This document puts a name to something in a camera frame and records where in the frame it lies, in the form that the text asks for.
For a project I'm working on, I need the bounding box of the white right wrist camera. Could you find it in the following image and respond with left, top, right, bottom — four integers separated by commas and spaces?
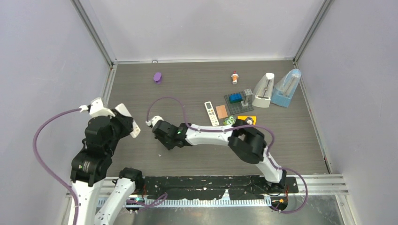
145, 115, 164, 128

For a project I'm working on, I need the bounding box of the blue building brick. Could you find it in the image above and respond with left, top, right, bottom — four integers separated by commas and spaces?
228, 93, 243, 104

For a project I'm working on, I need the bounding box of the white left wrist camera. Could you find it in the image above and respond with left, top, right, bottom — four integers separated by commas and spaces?
79, 97, 115, 118

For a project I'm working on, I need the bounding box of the light blue metronome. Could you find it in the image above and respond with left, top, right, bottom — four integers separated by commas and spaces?
271, 69, 301, 107

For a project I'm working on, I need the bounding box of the brown cork square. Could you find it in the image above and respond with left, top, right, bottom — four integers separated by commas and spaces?
216, 105, 228, 119

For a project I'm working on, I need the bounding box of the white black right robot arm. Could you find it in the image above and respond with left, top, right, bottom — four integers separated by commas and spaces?
146, 116, 287, 192

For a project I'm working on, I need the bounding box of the small orange white bottle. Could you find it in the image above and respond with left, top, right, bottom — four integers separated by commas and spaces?
231, 71, 239, 84

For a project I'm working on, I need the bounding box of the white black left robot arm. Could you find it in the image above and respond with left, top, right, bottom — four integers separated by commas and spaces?
70, 105, 144, 225

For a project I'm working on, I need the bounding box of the purple plastic cap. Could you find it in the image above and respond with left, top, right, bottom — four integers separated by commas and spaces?
153, 72, 162, 84

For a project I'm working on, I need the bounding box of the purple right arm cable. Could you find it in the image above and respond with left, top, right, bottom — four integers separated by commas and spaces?
146, 97, 308, 214

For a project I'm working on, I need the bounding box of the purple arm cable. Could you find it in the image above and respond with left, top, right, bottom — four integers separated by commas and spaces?
33, 107, 91, 225
146, 97, 308, 214

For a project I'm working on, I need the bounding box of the white metronome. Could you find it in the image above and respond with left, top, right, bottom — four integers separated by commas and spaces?
252, 73, 275, 108

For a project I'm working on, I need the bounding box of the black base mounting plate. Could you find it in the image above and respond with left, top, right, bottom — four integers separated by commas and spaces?
133, 175, 299, 200

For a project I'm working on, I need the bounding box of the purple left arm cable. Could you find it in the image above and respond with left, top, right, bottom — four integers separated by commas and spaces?
33, 107, 91, 225

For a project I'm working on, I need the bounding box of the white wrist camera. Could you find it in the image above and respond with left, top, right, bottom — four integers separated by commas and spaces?
145, 115, 164, 128
79, 97, 115, 118

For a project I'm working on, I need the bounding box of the green owl toy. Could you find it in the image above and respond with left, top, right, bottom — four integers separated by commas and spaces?
223, 116, 236, 125

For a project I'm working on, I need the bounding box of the slim white remote control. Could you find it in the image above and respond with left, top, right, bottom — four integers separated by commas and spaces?
204, 101, 220, 127

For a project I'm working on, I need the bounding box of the grey building block baseplate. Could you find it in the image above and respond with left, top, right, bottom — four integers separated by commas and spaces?
223, 91, 254, 115

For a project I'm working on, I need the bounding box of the yellow triangular wooden piece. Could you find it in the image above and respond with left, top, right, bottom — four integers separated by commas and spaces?
237, 116, 257, 125

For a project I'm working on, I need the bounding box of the white remote with red keypad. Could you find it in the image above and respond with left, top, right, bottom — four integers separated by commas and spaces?
115, 103, 141, 138

